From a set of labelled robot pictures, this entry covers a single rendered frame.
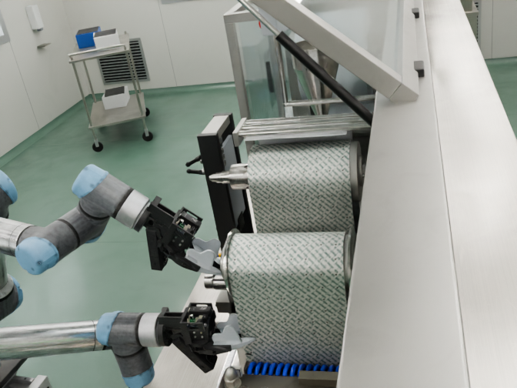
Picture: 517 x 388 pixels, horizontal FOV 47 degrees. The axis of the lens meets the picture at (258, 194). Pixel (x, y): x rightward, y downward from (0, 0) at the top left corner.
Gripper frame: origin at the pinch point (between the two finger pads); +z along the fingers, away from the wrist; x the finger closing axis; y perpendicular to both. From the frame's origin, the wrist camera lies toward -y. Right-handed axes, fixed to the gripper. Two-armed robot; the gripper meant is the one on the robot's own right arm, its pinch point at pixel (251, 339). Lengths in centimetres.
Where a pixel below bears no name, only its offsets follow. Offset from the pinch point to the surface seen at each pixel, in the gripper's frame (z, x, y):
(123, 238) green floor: -160, 220, -109
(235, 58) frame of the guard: -23, 102, 36
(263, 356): 2.1, -0.3, -4.5
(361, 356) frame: 32, -65, 56
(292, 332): 9.6, -0.3, 2.4
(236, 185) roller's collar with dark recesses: -6.3, 28.0, 23.3
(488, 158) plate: 49, 12, 35
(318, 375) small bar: 14.8, -5.2, -4.4
